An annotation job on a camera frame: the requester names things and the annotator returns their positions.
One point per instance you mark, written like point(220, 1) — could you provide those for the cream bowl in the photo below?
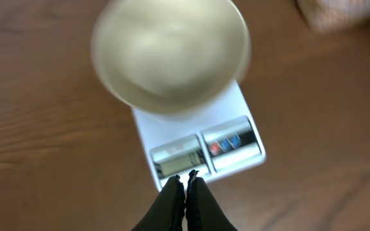
point(170, 56)

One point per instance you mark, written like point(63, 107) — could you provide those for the white digital kitchen scale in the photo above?
point(217, 140)

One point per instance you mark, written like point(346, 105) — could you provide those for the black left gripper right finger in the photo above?
point(203, 213)

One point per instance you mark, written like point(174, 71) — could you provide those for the clear plastic container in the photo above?
point(334, 15)

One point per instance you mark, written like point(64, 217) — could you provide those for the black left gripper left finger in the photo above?
point(168, 209)

